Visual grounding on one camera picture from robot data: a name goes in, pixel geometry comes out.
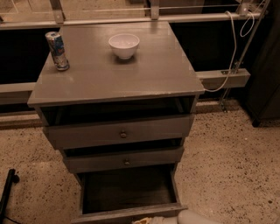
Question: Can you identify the metal rail frame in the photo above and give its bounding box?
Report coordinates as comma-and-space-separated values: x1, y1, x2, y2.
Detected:
0, 0, 263, 106

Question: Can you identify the grey bottom drawer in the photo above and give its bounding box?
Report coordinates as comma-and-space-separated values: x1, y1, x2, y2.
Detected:
71, 164, 186, 224

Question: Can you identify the white ceramic bowl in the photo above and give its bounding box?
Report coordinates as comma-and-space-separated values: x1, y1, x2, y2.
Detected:
108, 33, 140, 60

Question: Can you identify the blue silver drink can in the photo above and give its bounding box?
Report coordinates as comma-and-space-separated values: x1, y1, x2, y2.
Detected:
45, 31, 69, 71

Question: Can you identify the grey drawer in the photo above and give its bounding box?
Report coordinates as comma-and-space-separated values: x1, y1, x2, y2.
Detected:
71, 164, 186, 224
63, 146, 184, 173
43, 115, 194, 150

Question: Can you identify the grey wooden drawer cabinet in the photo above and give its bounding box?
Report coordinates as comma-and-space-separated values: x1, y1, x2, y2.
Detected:
27, 21, 206, 186

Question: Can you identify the black stand leg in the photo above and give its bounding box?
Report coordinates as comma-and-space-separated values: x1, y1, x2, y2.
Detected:
0, 169, 19, 224

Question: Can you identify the dark cabinet at right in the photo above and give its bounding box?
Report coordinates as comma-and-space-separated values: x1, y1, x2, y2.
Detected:
244, 0, 280, 127

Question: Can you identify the grey middle drawer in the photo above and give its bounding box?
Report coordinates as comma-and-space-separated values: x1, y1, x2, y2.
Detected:
63, 146, 184, 173

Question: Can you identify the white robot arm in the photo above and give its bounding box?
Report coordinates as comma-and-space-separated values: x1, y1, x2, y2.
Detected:
131, 210, 221, 224

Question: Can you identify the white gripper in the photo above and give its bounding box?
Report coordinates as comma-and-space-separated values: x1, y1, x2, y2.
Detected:
132, 216, 178, 224

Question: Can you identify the thin metal diagonal rod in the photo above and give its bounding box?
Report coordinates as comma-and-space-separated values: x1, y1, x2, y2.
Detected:
219, 0, 271, 113

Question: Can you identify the grey top drawer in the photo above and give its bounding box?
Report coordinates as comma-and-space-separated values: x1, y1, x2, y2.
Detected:
43, 115, 194, 150

